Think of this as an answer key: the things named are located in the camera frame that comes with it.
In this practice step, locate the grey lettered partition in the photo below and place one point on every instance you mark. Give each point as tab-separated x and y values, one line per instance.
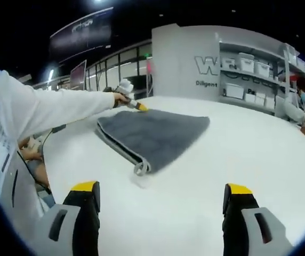
173	66

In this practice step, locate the grey towel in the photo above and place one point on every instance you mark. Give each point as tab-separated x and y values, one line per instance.
157	133

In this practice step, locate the person in white coat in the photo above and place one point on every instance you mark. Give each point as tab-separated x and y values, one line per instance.
8	112

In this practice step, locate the group of white storage boxes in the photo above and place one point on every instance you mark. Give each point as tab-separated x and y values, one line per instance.
245	62

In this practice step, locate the grey shelving unit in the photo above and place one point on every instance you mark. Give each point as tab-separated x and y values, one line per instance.
237	72

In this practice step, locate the person's left hand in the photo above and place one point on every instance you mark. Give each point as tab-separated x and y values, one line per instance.
120	100

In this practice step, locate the red-lit monitor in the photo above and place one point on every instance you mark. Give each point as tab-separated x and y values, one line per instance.
78	76

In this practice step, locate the grey chest-worn device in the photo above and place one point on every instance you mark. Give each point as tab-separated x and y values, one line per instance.
27	192

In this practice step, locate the large overhead display screen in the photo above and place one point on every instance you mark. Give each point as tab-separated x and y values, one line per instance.
80	34

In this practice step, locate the person's leg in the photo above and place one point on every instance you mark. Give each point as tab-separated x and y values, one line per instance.
40	176

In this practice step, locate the black monitor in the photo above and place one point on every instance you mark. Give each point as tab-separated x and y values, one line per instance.
142	85

